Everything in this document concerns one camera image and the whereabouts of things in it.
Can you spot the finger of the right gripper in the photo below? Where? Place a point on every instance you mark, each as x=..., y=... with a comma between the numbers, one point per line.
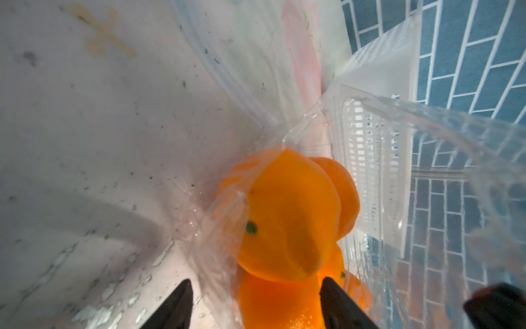
x=497, y=306

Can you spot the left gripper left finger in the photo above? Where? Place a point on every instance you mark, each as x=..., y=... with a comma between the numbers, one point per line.
x=176, y=311

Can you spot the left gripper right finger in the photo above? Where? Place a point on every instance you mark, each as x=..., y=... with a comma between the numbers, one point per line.
x=339, y=310

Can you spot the orange box three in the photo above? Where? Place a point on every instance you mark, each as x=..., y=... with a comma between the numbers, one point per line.
x=265, y=304

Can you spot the orange box one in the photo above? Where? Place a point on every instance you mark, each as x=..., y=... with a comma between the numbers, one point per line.
x=294, y=214

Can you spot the orange box two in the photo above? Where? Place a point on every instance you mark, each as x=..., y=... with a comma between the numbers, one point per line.
x=347, y=191

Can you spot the clear plastic clamshell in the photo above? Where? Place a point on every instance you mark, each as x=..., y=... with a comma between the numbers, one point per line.
x=442, y=209

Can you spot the white perforated plastic basket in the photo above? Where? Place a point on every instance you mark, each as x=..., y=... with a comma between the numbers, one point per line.
x=369, y=137

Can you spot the orange left box four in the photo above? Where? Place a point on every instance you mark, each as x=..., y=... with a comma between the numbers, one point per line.
x=334, y=268

